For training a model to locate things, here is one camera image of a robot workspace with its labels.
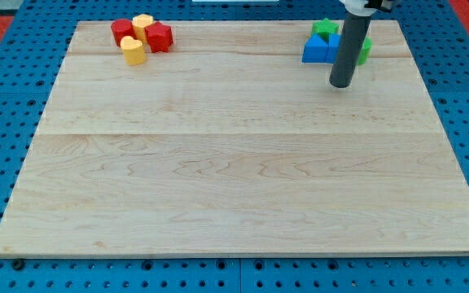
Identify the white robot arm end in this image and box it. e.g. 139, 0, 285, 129
340, 0, 401, 17

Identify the green star block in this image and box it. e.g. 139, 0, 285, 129
311, 18, 340, 42

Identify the blue cube block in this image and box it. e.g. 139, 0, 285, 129
326, 34, 341, 63

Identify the large wooden board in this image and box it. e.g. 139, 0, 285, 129
0, 20, 469, 259

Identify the blue triangle block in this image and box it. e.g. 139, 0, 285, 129
302, 34, 329, 63

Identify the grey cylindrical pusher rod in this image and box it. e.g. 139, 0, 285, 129
329, 12, 371, 88

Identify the yellow hexagon block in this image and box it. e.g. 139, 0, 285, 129
132, 14, 154, 45

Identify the green round block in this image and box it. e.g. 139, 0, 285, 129
357, 37, 373, 65

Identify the yellow heart block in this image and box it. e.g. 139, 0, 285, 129
120, 36, 147, 66

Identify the red cylinder block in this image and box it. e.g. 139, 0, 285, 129
111, 19, 136, 47

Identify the red star block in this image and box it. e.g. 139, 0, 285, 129
144, 21, 173, 53

